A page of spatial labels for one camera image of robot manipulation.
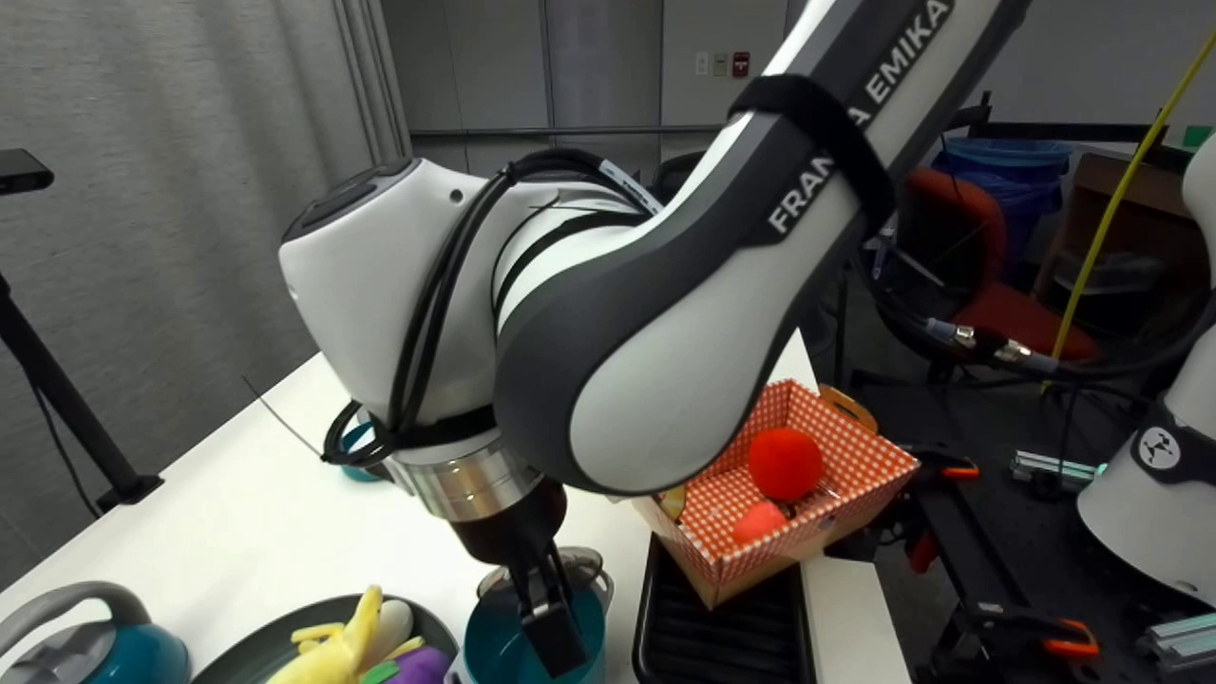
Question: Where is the orange black clamp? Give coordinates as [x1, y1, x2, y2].
[962, 601, 1104, 663]

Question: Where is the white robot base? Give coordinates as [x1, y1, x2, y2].
[1075, 149, 1216, 607]

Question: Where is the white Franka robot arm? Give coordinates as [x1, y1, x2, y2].
[277, 0, 1032, 677]

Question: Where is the purple toy eggplant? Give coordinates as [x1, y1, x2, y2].
[388, 647, 450, 684]

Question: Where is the teal pot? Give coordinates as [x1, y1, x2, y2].
[464, 545, 615, 684]

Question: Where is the teal frying pan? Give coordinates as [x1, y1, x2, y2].
[339, 415, 391, 481]

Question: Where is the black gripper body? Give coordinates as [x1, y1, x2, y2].
[454, 477, 568, 591]

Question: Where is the black camera tripod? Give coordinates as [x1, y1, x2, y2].
[0, 149, 159, 507]

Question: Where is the red checkered paper basket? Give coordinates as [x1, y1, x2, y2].
[636, 379, 919, 607]

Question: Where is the yellow toy banana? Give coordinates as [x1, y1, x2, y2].
[268, 585, 422, 684]

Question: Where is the blue plastic bin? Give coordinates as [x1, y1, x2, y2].
[935, 135, 1071, 278]

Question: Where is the red office chair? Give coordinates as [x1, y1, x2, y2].
[899, 167, 1100, 373]

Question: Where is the teal kettle grey handle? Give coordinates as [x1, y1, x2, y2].
[0, 580, 196, 684]

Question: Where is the yellow pole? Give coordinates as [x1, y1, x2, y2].
[1033, 27, 1216, 393]

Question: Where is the black ridged tray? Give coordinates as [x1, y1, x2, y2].
[633, 539, 819, 684]

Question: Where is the dark plate with toys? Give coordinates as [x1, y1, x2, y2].
[196, 591, 459, 684]

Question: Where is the small orange ball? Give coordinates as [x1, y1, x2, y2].
[734, 500, 787, 542]

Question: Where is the red fuzzy ball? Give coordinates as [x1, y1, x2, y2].
[745, 424, 825, 504]

